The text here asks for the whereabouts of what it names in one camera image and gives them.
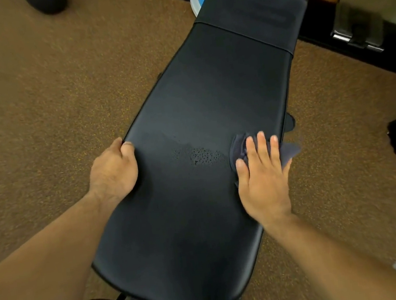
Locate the person's left hand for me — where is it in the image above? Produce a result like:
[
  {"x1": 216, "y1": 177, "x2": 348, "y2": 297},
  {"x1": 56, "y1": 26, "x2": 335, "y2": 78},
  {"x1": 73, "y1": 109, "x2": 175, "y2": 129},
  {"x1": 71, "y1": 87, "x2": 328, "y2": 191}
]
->
[{"x1": 81, "y1": 135, "x2": 144, "y2": 210}]

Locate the person's right hand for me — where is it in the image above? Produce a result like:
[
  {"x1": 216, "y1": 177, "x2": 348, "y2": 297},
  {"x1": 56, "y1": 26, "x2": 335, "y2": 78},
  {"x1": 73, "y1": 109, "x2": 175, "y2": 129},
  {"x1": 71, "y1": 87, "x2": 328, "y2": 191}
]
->
[{"x1": 231, "y1": 127, "x2": 301, "y2": 232}]

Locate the dark grey cleaning cloth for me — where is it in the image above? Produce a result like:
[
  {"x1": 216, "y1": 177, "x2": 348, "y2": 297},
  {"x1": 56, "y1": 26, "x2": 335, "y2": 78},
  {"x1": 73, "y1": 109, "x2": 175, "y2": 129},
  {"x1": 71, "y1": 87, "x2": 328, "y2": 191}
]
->
[{"x1": 226, "y1": 125, "x2": 306, "y2": 188}]

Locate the black padded workout bench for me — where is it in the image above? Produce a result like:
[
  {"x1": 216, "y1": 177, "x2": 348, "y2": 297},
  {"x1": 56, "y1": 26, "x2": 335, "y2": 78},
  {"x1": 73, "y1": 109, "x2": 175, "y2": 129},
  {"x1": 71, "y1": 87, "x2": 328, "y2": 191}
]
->
[{"x1": 21, "y1": 0, "x2": 368, "y2": 300}]

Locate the person's left forearm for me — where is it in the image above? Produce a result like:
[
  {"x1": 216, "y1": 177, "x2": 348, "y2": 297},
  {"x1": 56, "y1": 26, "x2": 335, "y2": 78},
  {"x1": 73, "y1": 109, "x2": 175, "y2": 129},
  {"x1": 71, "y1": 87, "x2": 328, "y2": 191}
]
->
[{"x1": 0, "y1": 189, "x2": 131, "y2": 300}]

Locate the person's right forearm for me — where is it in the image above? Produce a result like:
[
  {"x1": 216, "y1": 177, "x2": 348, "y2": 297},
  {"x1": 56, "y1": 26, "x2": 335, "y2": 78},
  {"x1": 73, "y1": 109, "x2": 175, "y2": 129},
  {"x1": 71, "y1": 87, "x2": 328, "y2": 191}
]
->
[{"x1": 262, "y1": 197, "x2": 396, "y2": 300}]

